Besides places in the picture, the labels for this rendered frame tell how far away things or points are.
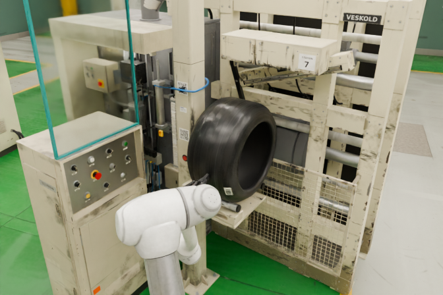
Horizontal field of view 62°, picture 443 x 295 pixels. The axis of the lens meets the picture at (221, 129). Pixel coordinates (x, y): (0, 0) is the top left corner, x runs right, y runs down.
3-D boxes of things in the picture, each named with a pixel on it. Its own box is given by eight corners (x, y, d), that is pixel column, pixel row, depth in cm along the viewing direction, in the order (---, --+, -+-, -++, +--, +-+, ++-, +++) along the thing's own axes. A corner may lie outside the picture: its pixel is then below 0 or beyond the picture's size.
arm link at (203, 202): (204, 184, 130) (167, 192, 124) (223, 173, 114) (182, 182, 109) (213, 220, 127) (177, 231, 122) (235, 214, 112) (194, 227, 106)
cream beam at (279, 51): (219, 59, 220) (220, 34, 214) (242, 51, 239) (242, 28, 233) (318, 77, 189) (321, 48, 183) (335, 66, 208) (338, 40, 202)
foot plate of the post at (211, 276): (169, 282, 274) (169, 278, 273) (192, 261, 294) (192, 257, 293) (198, 299, 260) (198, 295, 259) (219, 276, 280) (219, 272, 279)
